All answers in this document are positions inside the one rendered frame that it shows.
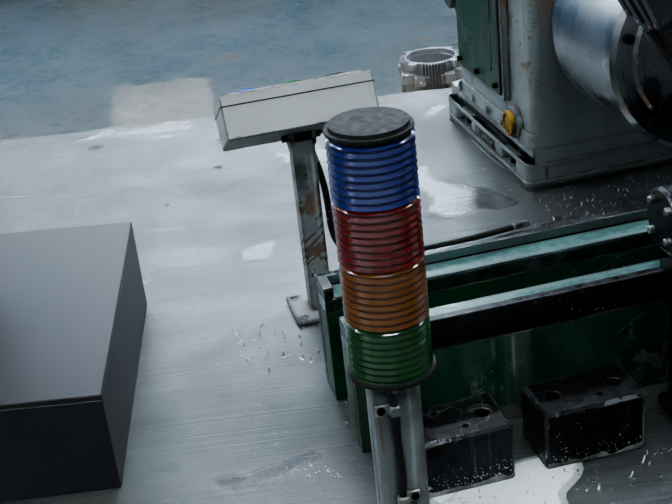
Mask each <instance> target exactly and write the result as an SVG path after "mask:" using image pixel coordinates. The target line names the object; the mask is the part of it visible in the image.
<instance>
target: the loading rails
mask: <svg viewBox="0 0 672 504"><path fill-rule="evenodd" d="M647 226H649V222H648V215H647V205H646V206H641V207H636V208H631V209H627V210H622V211H617V212H612V213H607V214H602V215H598V216H593V217H588V218H583V219H578V220H573V221H568V222H564V223H559V224H554V225H549V226H544V227H539V228H535V229H530V230H525V231H520V232H515V233H510V234H506V235H501V236H496V237H491V238H486V239H481V240H476V241H472V242H467V243H462V244H457V245H452V246H447V247H443V248H438V249H433V250H428V251H425V265H426V279H427V287H428V290H427V292H428V300H429V303H428V305H429V316H430V329H431V342H432V353H433V354H434V356H435V358H436V370H435V372H434V374H433V375H432V376H431V377H430V378H429V379H428V380H427V381H425V382H424V383H422V384H420V393H421V405H422V408H426V407H431V406H435V405H440V404H448V403H451V402H455V401H458V400H461V399H465V398H470V397H474V396H478V395H483V394H487V393H489V394H490V395H491V396H492V397H493V399H494V400H495V401H496V403H497V404H498V406H499V407H500V408H501V410H502V411H503V413H504V414H505V415H506V417H507V418H508V419H510V418H514V417H519V416H523V415H522V390H523V387H524V386H526V385H529V384H531V383H535V382H539V381H544V380H548V379H553V378H558V377H564V376H567V375H571V374H575V373H579V372H583V371H587V370H591V369H596V368H600V367H604V366H609V365H613V364H618V365H620V366H621V367H622V368H623V370H624V371H625V372H626V373H627V374H628V375H629V376H630V377H631V378H632V379H633V380H634V381H635V382H636V383H637V385H638V386H639V387H640V388H642V387H646V386H651V385H655V384H659V383H663V382H668V370H669V309H670V276H669V275H668V274H666V273H665V272H664V271H663V270H662V269H661V268H659V256H660V246H659V245H658V244H657V242H656V241H655V239H654V237H653V235H652V234H649V233H648V232H647ZM339 273H340V272H339V269H336V270H331V271H326V272H322V273H317V274H314V279H315V287H316V295H317V301H318V311H319V319H320V327H321V335H322V343H323V352H324V360H325V368H326V376H327V381H328V383H329V385H330V387H331V389H332V392H333V394H334V396H335V398H336V399H337V400H339V399H343V398H348V401H349V410H350V419H351V428H352V432H353V434H354V436H355V438H356V440H357V442H358V444H359V446H360V448H361V450H362V452H363V453H366V452H370V451H372V448H371V439H370V429H369V420H368V411H367V401H366V392H365V388H362V387H360V386H358V385H356V384H355V383H353V382H352V381H351V379H350V378H349V376H348V373H347V364H348V362H349V357H348V356H349V354H348V347H347V339H346V336H347V335H346V328H345V321H344V311H343V303H342V300H343V299H342V291H341V284H340V276H339Z"/></svg>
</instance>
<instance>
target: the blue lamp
mask: <svg viewBox="0 0 672 504"><path fill-rule="evenodd" d="M414 134H415V128H413V130H412V131H410V132H409V134H408V135H407V136H405V137H404V138H402V139H400V140H398V141H396V142H393V143H390V144H386V145H381V146H375V147H363V148H357V147H346V146H341V145H338V144H335V143H333V142H331V141H330V140H329V139H327V138H326V137H325V136H324V141H325V149H326V157H327V164H328V167H327V169H328V172H329V174H328V178H329V185H330V193H331V201H332V202H333V203H334V204H335V205H336V206H338V207H340V208H343V209H345V210H349V211H353V212H364V213H371V212H382V211H388V210H392V209H395V208H399V207H401V206H404V205H406V204H408V203H409V202H411V201H412V200H414V199H415V198H416V197H417V196H418V194H419V192H420V188H419V179H418V177H419V174H418V172H417V171H418V165H417V162H418V160H417V157H416V156H417V151H416V143H415V140H416V137H415V135H414Z"/></svg>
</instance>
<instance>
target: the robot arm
mask: <svg viewBox="0 0 672 504"><path fill-rule="evenodd" d="M617 1H618V2H619V4H620V5H621V6H622V8H623V9H624V12H625V14H626V15H628V16H630V17H631V16H632V15H633V16H634V18H635V21H636V22H637V23H638V24H639V25H641V26H642V25H643V24H644V25H643V26H642V27H641V29H642V32H643V33H644V34H645V36H646V38H647V39H648V41H649V43H650V44H651V46H652V48H653V49H654V51H655V53H656V54H657V56H658V58H659V59H660V61H661V63H662V64H663V66H664V68H665V69H666V71H667V73H668V74H669V76H670V78H671V79H672V0H617Z"/></svg>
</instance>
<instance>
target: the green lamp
mask: <svg viewBox="0 0 672 504"><path fill-rule="evenodd" d="M344 321H345V328H346V335H347V336H346V339H347V347H348V354H349V356H348V357H349V365H350V368H351V371H352V373H353V375H354V376H355V377H356V378H357V379H359V380H361V381H363V382H365V383H368V384H372V385H378V386H395V385H401V384H406V383H409V382H412V381H415V380H417V379H419V378H421V377H422V376H424V375H425V374H426V373H427V372H428V371H429V370H430V368H431V366H432V360H433V354H432V342H431V329H430V316H429V312H428V314H427V316H426V317H425V318H424V319H423V320H422V321H420V322H419V323H417V324H415V325H413V326H411V327H409V328H406V329H403V330H399V331H394V332H384V333H377V332H368V331H364V330H360V329H357V328H355V327H353V326H351V325H350V324H349V323H347V321H346V320H345V318H344Z"/></svg>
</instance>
